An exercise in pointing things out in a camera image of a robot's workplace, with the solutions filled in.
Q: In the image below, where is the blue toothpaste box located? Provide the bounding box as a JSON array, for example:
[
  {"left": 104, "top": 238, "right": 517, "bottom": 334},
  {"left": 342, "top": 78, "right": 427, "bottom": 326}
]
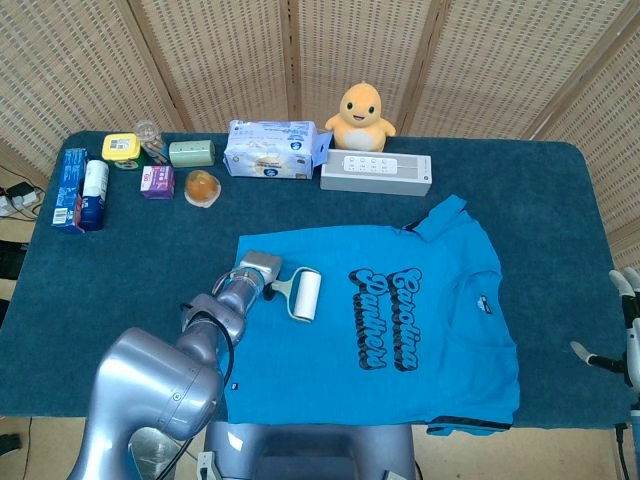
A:
[{"left": 50, "top": 147, "right": 90, "bottom": 235}]

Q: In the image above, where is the dark blue-grey carpeted table surface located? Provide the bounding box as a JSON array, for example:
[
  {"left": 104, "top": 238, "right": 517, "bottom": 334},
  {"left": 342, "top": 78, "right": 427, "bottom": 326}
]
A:
[{"left": 0, "top": 130, "right": 632, "bottom": 430}]

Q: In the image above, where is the grey blue robot torso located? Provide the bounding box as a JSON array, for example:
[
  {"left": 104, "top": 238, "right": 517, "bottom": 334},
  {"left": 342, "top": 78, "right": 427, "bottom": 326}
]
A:
[{"left": 197, "top": 420, "right": 419, "bottom": 480}]

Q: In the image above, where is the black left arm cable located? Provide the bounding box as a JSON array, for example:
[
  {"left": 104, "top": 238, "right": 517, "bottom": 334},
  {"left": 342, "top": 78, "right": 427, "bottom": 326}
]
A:
[{"left": 162, "top": 319, "right": 236, "bottom": 480}]

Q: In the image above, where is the white power strip box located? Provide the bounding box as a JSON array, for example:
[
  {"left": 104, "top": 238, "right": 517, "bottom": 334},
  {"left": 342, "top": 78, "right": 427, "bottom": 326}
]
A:
[{"left": 319, "top": 148, "right": 433, "bottom": 197}]

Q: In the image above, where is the white blue bottle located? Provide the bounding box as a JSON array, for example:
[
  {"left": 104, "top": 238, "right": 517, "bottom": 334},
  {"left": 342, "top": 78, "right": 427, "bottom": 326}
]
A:
[{"left": 79, "top": 159, "right": 110, "bottom": 231}]

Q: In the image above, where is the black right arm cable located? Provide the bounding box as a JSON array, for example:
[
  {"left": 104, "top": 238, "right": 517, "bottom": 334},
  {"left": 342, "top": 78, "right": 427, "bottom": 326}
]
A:
[{"left": 613, "top": 422, "right": 631, "bottom": 480}]

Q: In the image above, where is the blue printed T-shirt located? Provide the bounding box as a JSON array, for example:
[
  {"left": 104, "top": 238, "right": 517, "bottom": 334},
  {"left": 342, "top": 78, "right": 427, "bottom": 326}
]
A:
[{"left": 213, "top": 194, "right": 521, "bottom": 437}]

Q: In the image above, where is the orange bun in wrapper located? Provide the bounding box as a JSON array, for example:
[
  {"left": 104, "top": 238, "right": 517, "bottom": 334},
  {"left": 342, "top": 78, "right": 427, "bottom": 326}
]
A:
[{"left": 183, "top": 169, "right": 222, "bottom": 208}]

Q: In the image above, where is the black equipment box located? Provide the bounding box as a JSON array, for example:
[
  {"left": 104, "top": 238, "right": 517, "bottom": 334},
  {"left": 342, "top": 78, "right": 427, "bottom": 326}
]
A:
[{"left": 0, "top": 241, "right": 29, "bottom": 301}]

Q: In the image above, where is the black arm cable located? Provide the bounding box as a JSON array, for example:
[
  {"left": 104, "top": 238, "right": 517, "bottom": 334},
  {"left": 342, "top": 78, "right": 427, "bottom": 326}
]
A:
[
  {"left": 613, "top": 422, "right": 631, "bottom": 480},
  {"left": 162, "top": 319, "right": 236, "bottom": 480}
]

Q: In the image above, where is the pale green rectangular case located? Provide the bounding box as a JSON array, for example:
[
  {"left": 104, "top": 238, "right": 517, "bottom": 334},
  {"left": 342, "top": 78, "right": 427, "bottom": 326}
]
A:
[{"left": 168, "top": 139, "right": 216, "bottom": 168}]

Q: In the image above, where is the woven wooden folding screen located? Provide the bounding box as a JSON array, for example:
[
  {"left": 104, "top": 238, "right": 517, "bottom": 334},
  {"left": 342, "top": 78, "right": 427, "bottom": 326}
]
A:
[{"left": 0, "top": 0, "right": 640, "bottom": 271}]

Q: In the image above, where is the yellow lidded green jar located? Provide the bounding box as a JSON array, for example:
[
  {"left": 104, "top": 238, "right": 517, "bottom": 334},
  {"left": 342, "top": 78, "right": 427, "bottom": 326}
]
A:
[{"left": 101, "top": 132, "right": 146, "bottom": 171}]

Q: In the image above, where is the yellow plush toy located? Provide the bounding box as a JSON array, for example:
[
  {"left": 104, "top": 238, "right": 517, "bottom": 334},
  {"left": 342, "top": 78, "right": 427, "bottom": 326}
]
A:
[{"left": 324, "top": 83, "right": 397, "bottom": 152}]

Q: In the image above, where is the white power strip with adapters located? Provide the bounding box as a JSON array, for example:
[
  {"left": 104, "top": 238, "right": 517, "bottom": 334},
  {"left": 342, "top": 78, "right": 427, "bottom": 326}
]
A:
[{"left": 0, "top": 182, "right": 42, "bottom": 217}]

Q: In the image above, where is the blue white tissue pack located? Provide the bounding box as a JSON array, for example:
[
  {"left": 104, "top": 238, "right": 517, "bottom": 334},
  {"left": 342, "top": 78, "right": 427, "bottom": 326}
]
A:
[{"left": 222, "top": 118, "right": 334, "bottom": 180}]

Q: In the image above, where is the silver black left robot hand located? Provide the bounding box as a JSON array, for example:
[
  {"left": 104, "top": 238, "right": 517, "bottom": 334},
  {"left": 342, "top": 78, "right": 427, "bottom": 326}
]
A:
[{"left": 235, "top": 249, "right": 284, "bottom": 301}]

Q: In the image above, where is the shiny metal base plate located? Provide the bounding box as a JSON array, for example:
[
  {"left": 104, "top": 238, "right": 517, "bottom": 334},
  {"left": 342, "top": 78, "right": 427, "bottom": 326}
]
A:
[{"left": 127, "top": 424, "right": 209, "bottom": 480}]

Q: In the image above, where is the small purple box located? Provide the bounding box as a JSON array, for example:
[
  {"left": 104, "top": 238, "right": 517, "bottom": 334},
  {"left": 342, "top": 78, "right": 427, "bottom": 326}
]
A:
[{"left": 140, "top": 164, "right": 176, "bottom": 200}]

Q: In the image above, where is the green handled white lint roller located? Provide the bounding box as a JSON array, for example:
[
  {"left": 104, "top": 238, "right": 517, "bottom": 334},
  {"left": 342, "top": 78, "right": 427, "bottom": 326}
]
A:
[{"left": 269, "top": 266, "right": 322, "bottom": 323}]

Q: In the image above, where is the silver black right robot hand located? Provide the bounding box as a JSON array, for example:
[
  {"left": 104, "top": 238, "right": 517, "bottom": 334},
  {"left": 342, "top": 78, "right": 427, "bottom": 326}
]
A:
[{"left": 570, "top": 267, "right": 640, "bottom": 389}]

